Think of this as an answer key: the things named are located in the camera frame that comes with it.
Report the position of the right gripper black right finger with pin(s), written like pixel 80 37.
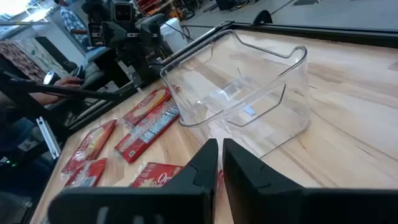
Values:
pixel 280 202

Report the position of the person's hand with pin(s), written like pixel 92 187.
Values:
pixel 66 82

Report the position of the clear plastic basket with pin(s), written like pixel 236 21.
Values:
pixel 248 77

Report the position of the white plastic bag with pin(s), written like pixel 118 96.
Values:
pixel 172 35

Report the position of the dark red patterned rug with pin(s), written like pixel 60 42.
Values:
pixel 18 59

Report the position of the light patterned rug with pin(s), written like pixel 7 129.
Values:
pixel 42 54

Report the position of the red popcorn bag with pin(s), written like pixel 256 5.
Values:
pixel 90 146
pixel 144 107
pixel 146 133
pixel 90 174
pixel 152 175

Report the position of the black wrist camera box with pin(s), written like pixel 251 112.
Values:
pixel 122 12

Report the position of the person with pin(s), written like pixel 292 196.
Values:
pixel 12 124
pixel 73 23

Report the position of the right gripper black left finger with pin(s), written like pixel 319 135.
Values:
pixel 140 205

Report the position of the black metal stand strut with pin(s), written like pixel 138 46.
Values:
pixel 77 91

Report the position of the white aluminium rail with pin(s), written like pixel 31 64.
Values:
pixel 48 137

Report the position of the black curved clamp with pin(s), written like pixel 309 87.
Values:
pixel 262 17

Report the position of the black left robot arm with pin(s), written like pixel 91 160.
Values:
pixel 136 62

